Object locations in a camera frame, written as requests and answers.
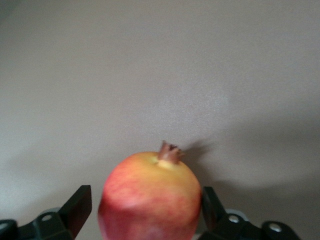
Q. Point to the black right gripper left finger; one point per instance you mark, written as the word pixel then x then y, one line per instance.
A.
pixel 75 215

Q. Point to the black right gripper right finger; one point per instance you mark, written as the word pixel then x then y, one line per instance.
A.
pixel 215 220

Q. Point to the red yellow pomegranate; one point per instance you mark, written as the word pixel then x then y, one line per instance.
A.
pixel 150 200

